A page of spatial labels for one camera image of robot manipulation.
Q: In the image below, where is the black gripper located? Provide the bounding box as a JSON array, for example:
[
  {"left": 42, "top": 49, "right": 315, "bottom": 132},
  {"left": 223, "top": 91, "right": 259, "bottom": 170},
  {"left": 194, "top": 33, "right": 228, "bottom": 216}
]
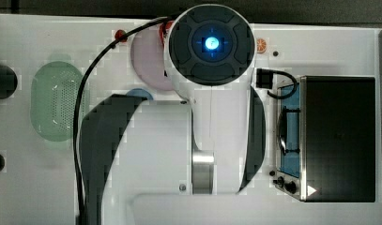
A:
[{"left": 256, "top": 68, "right": 273, "bottom": 89}]

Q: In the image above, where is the black toaster oven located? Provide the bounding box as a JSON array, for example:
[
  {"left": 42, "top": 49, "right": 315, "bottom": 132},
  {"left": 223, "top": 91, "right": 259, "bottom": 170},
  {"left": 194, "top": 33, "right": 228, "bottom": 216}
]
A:
[{"left": 273, "top": 76, "right": 375, "bottom": 203}]

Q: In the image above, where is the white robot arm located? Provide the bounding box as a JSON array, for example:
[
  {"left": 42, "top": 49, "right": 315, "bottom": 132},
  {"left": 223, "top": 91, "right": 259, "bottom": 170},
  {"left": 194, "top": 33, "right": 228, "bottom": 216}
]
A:
[{"left": 79, "top": 4, "right": 266, "bottom": 225}]

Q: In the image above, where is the orange slice toy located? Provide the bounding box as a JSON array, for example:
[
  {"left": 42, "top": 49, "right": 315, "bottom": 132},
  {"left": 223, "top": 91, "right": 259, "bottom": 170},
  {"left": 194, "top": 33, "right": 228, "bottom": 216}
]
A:
[{"left": 256, "top": 38, "right": 267, "bottom": 53}]

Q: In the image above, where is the pink round plate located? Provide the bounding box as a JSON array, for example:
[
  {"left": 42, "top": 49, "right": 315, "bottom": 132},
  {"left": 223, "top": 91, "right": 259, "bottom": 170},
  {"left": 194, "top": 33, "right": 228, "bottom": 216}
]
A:
[{"left": 130, "top": 28, "right": 174, "bottom": 91}]

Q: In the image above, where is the blue plastic cup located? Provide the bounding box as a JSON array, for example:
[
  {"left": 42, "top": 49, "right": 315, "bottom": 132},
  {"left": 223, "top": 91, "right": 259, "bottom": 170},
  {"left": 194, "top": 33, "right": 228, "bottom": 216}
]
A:
[{"left": 127, "top": 88, "right": 153, "bottom": 100}]

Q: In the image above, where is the small red tomato toy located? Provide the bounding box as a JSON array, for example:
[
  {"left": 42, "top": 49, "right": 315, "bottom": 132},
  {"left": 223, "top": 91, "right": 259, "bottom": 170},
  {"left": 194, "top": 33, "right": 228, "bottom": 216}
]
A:
[{"left": 115, "top": 30, "right": 127, "bottom": 43}]

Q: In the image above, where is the green plastic colander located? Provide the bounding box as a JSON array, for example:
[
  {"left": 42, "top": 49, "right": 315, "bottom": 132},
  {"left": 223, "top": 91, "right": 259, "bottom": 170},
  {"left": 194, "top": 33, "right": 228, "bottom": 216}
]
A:
[{"left": 30, "top": 53, "right": 83, "bottom": 142}]

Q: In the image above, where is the large black bowl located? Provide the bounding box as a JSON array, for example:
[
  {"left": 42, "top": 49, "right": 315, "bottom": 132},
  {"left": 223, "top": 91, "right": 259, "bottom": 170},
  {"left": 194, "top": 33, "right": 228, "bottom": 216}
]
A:
[{"left": 0, "top": 65, "right": 18, "bottom": 99}]

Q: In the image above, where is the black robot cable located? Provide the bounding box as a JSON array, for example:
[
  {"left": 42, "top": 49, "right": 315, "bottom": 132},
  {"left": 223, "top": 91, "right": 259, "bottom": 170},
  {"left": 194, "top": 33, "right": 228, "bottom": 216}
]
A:
[{"left": 72, "top": 16, "right": 180, "bottom": 225}]

